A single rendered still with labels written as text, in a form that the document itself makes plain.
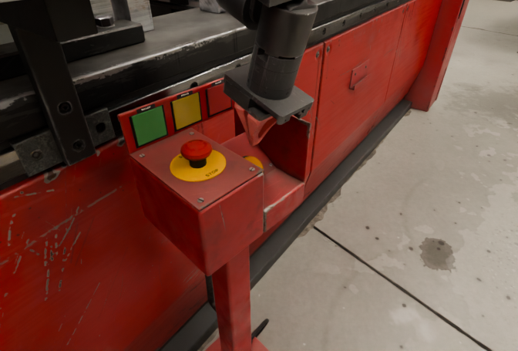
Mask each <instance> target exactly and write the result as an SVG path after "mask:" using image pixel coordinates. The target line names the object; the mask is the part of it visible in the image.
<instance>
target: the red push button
mask: <svg viewBox="0 0 518 351"><path fill-rule="evenodd" d="M212 150H213V148H212V146H211V144H210V143H209V142H208V141H205V140H191V141H188V142H186V143H185V144H184V145H183V146H182V147H181V150H180V153H181V155H182V156H183V157H184V158H185V159H187V160H189V162H190V166H191V167H192V168H202V167H204V166H206V164H207V157H209V156H210V154H211V152H212Z"/></svg>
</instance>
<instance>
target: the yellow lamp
mask: <svg viewBox="0 0 518 351"><path fill-rule="evenodd" d="M172 104H173V112H174V117H175V123H176V128H177V130H179V129H180V128H182V127H185V126H187V125H190V124H192V123H195V122H197V121H198V120H201V115H200V102H199V95H198V93H195V94H192V95H189V96H186V97H184V98H181V99H179V100H175V101H173V102H172Z"/></svg>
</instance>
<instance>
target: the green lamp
mask: <svg viewBox="0 0 518 351"><path fill-rule="evenodd" d="M131 118H132V121H133V127H134V130H135V134H136V140H137V143H138V146H140V145H143V144H145V143H148V142H150V141H151V140H155V139H156V138H159V137H161V136H164V135H166V134H167V131H166V126H165V122H164V117H163V109H162V106H158V107H157V108H154V109H151V110H148V111H146V112H143V113H140V114H137V115H135V116H132V117H131Z"/></svg>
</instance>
